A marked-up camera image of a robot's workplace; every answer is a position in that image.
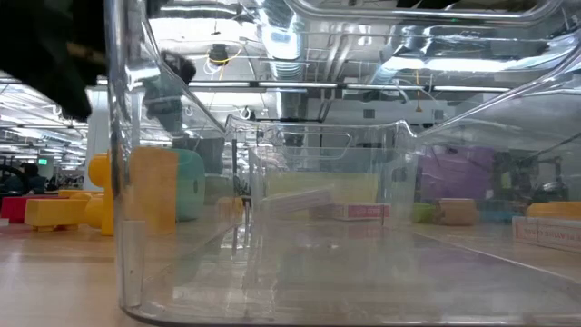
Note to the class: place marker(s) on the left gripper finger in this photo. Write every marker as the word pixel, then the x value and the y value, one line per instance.
pixel 170 68

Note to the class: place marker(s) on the yellow two-stud toy block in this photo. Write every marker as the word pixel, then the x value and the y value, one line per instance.
pixel 554 210
pixel 154 191
pixel 54 213

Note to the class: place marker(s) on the teal foam die black dots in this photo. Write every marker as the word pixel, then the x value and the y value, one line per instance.
pixel 190 191

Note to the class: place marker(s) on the red toy brick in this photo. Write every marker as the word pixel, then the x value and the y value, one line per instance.
pixel 18 209

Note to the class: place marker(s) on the black ceiling device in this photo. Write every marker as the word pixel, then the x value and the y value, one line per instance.
pixel 219 53

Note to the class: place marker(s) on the white building pillar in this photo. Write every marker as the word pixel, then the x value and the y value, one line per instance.
pixel 97 136

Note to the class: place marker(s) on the green exit sign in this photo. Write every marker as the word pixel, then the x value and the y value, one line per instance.
pixel 42 161

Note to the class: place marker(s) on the person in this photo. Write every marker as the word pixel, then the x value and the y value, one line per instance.
pixel 29 179

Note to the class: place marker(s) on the large clear plastic container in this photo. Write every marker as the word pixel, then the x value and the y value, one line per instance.
pixel 318 290

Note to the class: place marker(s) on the light green toy brick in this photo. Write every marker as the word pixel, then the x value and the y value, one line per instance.
pixel 423 213

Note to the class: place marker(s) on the purple plastic bucket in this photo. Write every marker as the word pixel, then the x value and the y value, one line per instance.
pixel 456 172

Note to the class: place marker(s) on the tan cardboard box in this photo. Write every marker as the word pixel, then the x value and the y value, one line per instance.
pixel 457 212

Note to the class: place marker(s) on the flat blue toy brick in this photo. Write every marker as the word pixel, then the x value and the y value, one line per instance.
pixel 499 211

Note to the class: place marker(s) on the silver ventilation duct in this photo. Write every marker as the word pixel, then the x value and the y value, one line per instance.
pixel 283 41

